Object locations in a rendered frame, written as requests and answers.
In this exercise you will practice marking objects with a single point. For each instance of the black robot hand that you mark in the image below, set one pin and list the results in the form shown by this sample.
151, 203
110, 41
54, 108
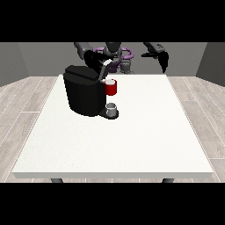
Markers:
163, 59
94, 60

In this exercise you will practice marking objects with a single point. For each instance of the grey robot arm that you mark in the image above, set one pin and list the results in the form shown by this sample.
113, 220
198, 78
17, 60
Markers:
154, 46
82, 46

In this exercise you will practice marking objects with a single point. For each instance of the pale grey machine lid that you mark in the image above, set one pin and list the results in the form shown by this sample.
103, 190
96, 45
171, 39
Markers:
105, 70

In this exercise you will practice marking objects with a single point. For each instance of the red pod holder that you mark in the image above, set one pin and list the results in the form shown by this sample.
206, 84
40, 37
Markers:
111, 89

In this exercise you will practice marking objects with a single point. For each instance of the black coffee machine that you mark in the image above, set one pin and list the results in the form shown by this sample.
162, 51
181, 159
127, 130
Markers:
83, 93

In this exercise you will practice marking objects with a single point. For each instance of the grey robot trunk purple rings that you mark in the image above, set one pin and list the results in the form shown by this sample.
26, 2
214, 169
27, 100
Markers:
126, 54

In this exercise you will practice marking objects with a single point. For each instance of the small grey cup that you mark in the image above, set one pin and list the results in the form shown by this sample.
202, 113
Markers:
111, 110

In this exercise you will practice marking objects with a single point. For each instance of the dark table leg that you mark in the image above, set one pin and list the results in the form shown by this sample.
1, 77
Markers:
168, 180
56, 180

